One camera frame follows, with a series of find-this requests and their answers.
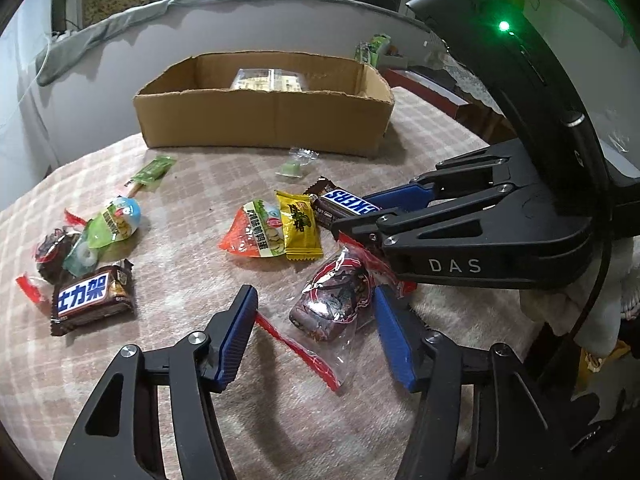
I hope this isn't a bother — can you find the egg-shaped blue white packet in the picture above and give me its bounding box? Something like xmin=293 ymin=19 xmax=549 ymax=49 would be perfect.
xmin=102 ymin=196 xmax=147 ymax=243

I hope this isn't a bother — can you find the yellow snack packet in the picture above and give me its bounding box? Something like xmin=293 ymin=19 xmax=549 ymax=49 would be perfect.
xmin=275 ymin=190 xmax=323 ymax=262

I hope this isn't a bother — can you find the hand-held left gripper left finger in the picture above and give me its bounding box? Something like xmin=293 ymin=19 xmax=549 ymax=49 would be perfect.
xmin=52 ymin=285 xmax=259 ymax=480

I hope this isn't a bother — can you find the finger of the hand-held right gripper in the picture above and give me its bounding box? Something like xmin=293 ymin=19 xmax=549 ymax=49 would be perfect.
xmin=360 ymin=156 xmax=512 ymax=212
xmin=330 ymin=184 xmax=516 ymax=250

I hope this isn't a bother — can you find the large clear cracker packet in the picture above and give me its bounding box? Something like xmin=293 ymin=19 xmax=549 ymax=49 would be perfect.
xmin=231 ymin=67 xmax=303 ymax=93

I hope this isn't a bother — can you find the brown chocolate bar white label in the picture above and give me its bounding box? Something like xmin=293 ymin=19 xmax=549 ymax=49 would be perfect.
xmin=50 ymin=259 xmax=137 ymax=337

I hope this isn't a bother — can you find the teal ring candy packet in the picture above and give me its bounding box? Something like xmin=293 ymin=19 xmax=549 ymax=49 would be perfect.
xmin=62 ymin=217 xmax=118 ymax=278

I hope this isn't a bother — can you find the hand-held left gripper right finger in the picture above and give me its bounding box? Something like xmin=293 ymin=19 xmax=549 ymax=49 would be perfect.
xmin=372 ymin=286 xmax=601 ymax=480

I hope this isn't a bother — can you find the brown cardboard box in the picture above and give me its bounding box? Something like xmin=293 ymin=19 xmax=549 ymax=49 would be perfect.
xmin=132 ymin=51 xmax=396 ymax=158

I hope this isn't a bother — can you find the white lace cloth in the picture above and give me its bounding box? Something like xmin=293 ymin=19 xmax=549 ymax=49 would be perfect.
xmin=440 ymin=55 xmax=501 ymax=111

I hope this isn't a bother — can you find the white fluffy cloth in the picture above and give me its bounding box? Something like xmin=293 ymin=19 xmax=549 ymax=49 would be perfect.
xmin=520 ymin=240 xmax=640 ymax=351

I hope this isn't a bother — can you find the yellow cloth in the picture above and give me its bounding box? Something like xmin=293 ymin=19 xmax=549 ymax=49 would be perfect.
xmin=577 ymin=340 xmax=631 ymax=376

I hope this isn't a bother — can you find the brown chocolate bar blue label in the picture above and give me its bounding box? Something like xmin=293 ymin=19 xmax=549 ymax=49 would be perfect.
xmin=306 ymin=176 xmax=382 ymax=231

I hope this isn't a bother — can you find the grey blanket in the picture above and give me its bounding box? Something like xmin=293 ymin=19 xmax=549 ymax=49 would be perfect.
xmin=36 ymin=0 xmax=431 ymax=86

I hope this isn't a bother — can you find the white cable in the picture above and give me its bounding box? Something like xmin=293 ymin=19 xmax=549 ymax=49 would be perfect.
xmin=10 ymin=35 xmax=56 ymax=111

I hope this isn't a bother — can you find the light green stick packet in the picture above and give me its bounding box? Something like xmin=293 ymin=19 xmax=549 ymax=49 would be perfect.
xmin=125 ymin=156 xmax=177 ymax=197

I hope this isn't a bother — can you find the orange-red snack packet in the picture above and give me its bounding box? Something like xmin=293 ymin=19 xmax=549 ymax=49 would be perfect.
xmin=217 ymin=199 xmax=287 ymax=258

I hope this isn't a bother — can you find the green tissue box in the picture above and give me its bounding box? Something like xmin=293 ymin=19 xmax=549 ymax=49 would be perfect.
xmin=355 ymin=32 xmax=393 ymax=67

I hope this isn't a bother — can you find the clear red-edged dark snack packet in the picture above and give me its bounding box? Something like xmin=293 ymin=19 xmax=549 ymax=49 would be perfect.
xmin=15 ymin=210 xmax=86 ymax=306
xmin=255 ymin=240 xmax=418 ymax=393

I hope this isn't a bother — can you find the small clear green candy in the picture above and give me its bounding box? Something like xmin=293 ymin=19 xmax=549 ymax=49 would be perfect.
xmin=276 ymin=146 xmax=320 ymax=179

